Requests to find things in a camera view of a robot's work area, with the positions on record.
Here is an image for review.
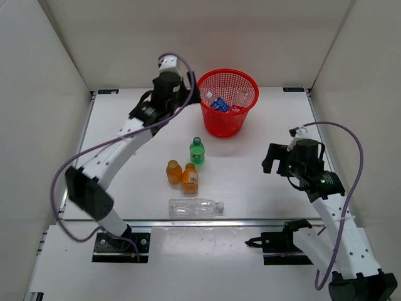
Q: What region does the clear bottle blue label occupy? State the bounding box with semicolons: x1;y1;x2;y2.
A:
206;92;229;112

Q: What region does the green plastic bottle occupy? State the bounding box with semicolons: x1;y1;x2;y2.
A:
189;137;205;166

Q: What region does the clear bottle red cap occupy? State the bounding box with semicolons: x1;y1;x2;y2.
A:
229;90;253;114

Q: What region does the orange juice bottle gold cap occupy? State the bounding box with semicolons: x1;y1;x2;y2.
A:
166;160;182;185

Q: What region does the clear bottle white cap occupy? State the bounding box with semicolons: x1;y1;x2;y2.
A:
169;198;225;218

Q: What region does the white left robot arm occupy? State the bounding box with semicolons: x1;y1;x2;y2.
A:
65;71;200;251

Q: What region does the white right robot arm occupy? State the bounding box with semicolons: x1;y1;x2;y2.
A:
262;139;398;300

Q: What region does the red mesh plastic bin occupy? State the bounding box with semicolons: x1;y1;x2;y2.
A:
197;68;259;138

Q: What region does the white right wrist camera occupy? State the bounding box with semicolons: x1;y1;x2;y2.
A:
288;126;310;151

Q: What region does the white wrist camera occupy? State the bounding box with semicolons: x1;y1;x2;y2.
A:
158;55;180;75
288;126;310;151

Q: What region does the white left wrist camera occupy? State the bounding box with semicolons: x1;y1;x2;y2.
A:
158;55;180;75

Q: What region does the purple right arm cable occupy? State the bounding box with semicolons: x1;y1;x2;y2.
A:
300;121;364;291

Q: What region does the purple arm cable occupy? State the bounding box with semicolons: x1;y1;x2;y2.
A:
300;121;364;291
50;52;197;261

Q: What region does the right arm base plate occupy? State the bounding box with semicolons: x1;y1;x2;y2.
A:
245;228;312;266

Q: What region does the aluminium table edge rail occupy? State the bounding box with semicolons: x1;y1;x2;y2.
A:
59;218;330;229

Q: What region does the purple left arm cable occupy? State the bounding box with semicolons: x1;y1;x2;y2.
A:
50;52;197;261

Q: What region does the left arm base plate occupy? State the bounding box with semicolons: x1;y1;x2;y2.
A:
91;230;151;263

